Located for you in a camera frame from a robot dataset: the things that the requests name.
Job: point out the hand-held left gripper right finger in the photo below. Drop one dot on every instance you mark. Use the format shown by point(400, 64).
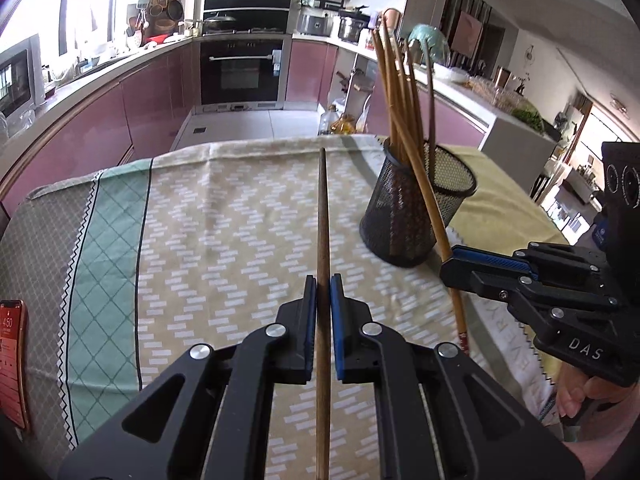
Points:
point(336, 320)

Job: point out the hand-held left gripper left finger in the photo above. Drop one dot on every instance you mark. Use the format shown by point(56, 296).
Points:
point(311, 320)

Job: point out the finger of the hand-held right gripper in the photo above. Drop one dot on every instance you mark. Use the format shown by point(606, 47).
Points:
point(470, 280)
point(492, 259)

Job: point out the wooden chopstick red patterned end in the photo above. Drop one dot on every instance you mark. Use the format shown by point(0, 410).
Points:
point(430, 210)
point(323, 220)

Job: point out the black mesh utensil holder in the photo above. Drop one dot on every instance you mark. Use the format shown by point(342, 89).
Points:
point(395, 230)

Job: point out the group of wooden chopsticks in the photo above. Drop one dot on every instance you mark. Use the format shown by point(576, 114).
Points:
point(400, 105)

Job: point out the person's right hand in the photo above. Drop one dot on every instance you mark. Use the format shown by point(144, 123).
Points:
point(570, 400)

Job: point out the yellow table cover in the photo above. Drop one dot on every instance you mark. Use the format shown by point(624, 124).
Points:
point(500, 200)

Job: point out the white counter cabinet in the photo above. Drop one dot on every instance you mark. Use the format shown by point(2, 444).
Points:
point(520, 155)

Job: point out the patterned beige green tablecloth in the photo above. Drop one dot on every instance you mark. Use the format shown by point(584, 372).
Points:
point(200, 260)

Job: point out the green leafy vegetables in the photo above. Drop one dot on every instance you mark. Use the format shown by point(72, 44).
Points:
point(527, 117)

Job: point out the yellow oil bottle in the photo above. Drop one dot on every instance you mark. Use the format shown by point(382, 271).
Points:
point(345, 125)

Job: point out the clear plastic bottle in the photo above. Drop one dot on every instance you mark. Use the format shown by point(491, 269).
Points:
point(327, 122)

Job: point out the teal glass bowl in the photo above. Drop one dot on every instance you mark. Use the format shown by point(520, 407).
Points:
point(430, 42)

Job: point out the pink lower kitchen cabinets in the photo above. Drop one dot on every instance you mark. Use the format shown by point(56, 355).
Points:
point(310, 70)
point(100, 120)

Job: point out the built-in black oven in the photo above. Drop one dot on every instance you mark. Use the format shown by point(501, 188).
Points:
point(240, 72)

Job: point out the stainless steel pot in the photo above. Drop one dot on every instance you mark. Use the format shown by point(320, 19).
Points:
point(352, 26)

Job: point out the rose gold smartphone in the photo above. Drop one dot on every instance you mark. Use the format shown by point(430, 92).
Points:
point(12, 360)

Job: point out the black wok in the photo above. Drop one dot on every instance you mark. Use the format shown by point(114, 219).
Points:
point(219, 22)

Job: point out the red basin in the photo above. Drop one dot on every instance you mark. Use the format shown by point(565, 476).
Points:
point(157, 40)

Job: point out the black range hood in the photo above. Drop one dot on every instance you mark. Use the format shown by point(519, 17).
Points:
point(247, 4)

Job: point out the wooden bowl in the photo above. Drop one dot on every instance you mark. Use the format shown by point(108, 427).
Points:
point(162, 25)

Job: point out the black frying pan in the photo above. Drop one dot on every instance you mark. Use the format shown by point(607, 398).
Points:
point(175, 9)

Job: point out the clear plastic bag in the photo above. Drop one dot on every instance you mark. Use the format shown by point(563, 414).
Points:
point(17, 122)

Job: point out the silver microwave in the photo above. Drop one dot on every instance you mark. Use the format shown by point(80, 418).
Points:
point(17, 75)

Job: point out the kitchen window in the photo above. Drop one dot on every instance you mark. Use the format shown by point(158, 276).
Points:
point(75, 5)

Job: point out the pink wall picture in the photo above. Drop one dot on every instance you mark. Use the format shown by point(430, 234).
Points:
point(469, 35)

